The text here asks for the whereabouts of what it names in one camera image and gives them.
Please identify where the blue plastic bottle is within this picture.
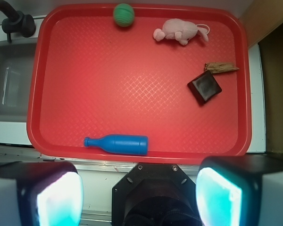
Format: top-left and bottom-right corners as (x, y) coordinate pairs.
(83, 134), (149, 155)

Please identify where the dark brown square block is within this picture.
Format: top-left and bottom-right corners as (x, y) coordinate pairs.
(187, 71), (222, 105)

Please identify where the black faucet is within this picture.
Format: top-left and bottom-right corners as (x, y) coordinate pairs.
(0, 0), (36, 43)

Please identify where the black octagonal mount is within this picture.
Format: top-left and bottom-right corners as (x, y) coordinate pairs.
(111, 163), (202, 226)

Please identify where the grey toy sink basin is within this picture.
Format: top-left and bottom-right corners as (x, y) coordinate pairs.
(0, 38), (37, 122)

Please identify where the green ball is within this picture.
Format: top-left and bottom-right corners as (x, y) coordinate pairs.
(113, 3), (135, 27)

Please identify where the red plastic tray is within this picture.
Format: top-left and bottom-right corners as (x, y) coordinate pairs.
(27, 4), (251, 164)

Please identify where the pink plush toy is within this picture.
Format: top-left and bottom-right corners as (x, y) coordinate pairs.
(153, 18), (210, 46)

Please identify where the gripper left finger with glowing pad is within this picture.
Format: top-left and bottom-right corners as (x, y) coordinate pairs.
(0, 161), (83, 226)

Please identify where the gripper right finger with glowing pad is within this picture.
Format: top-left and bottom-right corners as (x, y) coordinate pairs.
(196, 155), (283, 226)

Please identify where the brown wood chip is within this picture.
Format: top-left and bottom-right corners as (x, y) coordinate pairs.
(204, 62), (239, 74)

